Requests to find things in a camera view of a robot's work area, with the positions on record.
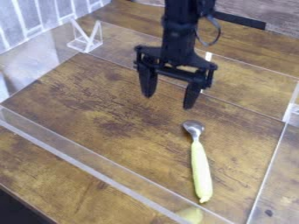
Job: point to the clear acrylic triangular bracket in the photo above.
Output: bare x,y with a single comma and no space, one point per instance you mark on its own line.
86,43

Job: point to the clear acrylic enclosure walls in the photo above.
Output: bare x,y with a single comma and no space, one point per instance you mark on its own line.
93,154

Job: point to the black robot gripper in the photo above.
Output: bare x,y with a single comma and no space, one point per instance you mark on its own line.
175,60

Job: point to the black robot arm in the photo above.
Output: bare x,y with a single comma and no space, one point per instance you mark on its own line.
187,11

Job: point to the black strip on table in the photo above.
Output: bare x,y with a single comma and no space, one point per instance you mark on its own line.
241,20

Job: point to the green handled metal spoon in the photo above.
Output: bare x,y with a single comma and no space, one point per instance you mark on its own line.
199,162

